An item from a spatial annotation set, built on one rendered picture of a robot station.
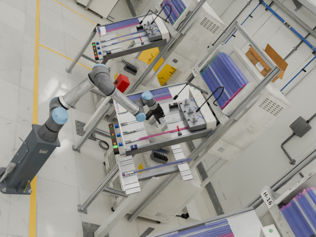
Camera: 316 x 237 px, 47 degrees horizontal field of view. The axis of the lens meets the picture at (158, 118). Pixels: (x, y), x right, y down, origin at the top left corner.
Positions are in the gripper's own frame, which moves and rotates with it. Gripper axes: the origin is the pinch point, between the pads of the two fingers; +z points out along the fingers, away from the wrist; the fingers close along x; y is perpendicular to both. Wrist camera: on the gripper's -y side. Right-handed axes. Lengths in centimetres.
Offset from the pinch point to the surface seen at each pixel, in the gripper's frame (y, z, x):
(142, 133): -15.9, -3.7, -4.8
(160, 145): -6.2, 0.6, -21.0
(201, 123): 30.4, 4.0, -15.9
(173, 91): 20.7, 7.2, 38.5
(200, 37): 71, 25, 124
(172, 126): 8.0, 3.5, -4.9
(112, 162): -64, 45, 27
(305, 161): 76, -11, -96
